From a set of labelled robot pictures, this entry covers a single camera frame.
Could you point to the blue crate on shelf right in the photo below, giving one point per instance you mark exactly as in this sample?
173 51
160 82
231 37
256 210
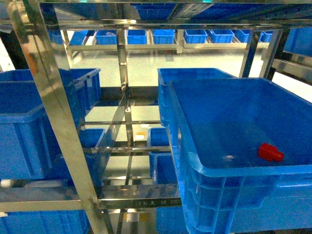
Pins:
216 124

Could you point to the blue crate lower shelf left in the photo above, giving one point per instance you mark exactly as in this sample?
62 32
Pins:
45 222

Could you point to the blue crate shelf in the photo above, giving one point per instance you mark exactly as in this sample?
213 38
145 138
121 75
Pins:
45 222
170 220

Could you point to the stainless steel shelf rack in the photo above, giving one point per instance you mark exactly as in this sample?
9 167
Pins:
31 19

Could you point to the red single-stud block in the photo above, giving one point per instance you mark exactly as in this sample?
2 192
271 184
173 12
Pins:
270 153

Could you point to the blue crate on shelf left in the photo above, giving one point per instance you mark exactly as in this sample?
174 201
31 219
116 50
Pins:
28 146

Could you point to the blue crate on shelf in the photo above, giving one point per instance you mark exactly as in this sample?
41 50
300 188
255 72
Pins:
216 124
28 146

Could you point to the blue crate lower shelf right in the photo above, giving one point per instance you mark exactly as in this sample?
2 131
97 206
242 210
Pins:
170 220

